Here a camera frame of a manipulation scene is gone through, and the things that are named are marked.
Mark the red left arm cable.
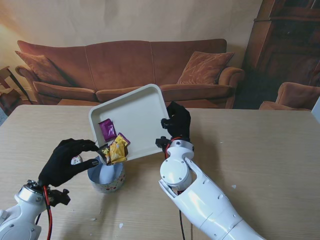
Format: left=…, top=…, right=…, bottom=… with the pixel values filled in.
left=42, top=184, right=54, bottom=240

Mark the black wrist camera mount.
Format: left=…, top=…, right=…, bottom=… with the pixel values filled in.
left=155, top=136, right=171, bottom=151
left=48, top=188, right=72, bottom=207

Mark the patterned orange sofa cushion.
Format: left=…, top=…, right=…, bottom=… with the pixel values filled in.
left=176, top=51, right=235, bottom=85

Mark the purple snack packet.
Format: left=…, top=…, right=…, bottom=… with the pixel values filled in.
left=99, top=118, right=117, bottom=144

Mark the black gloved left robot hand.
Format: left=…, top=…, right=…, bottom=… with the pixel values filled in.
left=37, top=138, right=101, bottom=188

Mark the plain brown sofa cushion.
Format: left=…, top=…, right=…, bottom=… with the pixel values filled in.
left=14, top=50, right=73, bottom=88

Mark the beige rectangular tray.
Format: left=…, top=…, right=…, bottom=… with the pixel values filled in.
left=88, top=83, right=169, bottom=162

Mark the brown three-seat sofa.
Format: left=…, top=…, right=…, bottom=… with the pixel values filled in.
left=14, top=38, right=246, bottom=110

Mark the brown armchair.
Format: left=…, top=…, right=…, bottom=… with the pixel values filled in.
left=258, top=81, right=320, bottom=112

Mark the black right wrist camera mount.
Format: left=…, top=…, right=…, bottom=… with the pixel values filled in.
left=155, top=136, right=171, bottom=151

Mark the dark wooden cabinet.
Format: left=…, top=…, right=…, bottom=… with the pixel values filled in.
left=241, top=0, right=320, bottom=87

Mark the black and orange snack packet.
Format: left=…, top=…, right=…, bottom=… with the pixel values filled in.
left=97, top=143, right=111, bottom=166

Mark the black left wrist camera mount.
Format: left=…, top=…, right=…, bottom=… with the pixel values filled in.
left=48, top=188, right=72, bottom=207

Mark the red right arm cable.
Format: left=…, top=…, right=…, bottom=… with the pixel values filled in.
left=163, top=135, right=183, bottom=153

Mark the yellow snack packet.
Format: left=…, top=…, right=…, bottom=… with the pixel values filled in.
left=108, top=136, right=129, bottom=165

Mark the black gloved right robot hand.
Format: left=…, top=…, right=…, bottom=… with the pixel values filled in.
left=159, top=101, right=192, bottom=140

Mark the orange purple-edged snack packet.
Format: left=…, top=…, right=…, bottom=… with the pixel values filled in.
left=117, top=132, right=131, bottom=147

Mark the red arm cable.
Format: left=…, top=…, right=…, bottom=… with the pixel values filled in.
left=163, top=135, right=183, bottom=153
left=42, top=184, right=54, bottom=240

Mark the round polka dot cookie box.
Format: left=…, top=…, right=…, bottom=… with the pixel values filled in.
left=86, top=162, right=126, bottom=195

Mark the round polka dot box lid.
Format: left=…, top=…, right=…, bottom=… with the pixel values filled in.
left=70, top=154, right=84, bottom=166

